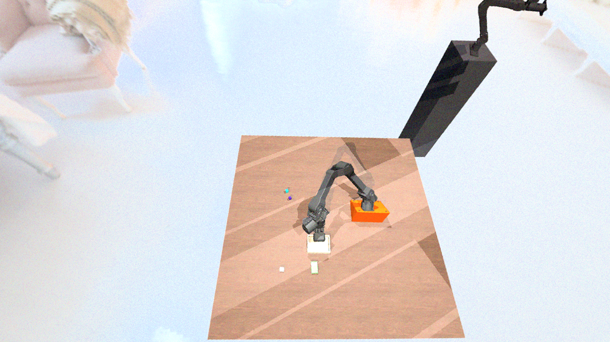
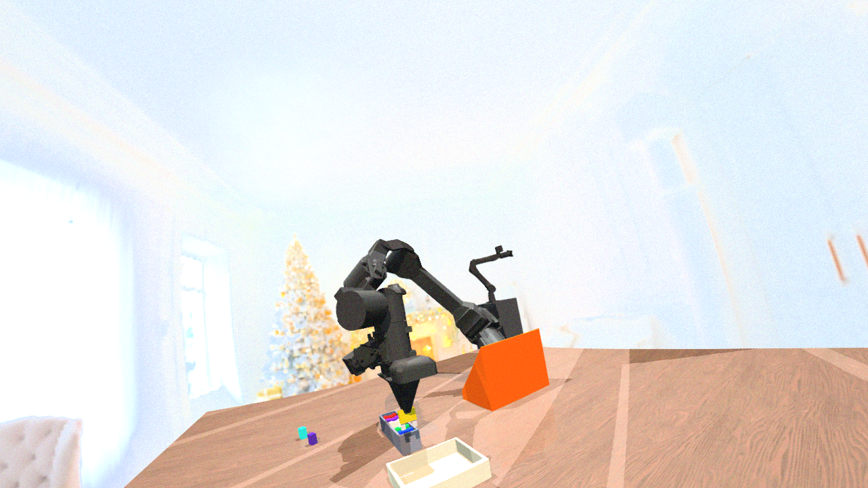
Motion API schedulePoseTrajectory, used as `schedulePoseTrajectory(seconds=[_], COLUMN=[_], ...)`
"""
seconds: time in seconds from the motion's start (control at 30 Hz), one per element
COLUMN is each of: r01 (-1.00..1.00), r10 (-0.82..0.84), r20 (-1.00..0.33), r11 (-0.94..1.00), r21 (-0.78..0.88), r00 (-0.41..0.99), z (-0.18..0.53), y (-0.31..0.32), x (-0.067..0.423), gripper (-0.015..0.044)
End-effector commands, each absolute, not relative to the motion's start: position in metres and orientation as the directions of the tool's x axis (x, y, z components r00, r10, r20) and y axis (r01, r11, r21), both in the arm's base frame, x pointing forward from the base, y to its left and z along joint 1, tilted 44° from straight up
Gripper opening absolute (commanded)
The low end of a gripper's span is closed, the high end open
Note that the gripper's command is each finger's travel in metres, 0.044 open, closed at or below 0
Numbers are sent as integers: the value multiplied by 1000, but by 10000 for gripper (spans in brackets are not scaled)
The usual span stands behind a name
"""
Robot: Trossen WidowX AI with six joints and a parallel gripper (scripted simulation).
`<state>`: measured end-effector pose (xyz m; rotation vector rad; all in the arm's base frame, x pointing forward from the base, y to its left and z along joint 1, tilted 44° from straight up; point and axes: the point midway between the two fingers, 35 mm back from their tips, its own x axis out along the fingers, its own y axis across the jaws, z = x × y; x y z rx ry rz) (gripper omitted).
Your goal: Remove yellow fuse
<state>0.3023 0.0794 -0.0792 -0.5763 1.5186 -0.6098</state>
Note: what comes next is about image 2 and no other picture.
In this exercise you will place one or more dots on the yellow blade fuse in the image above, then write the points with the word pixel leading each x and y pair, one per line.
pixel 404 418

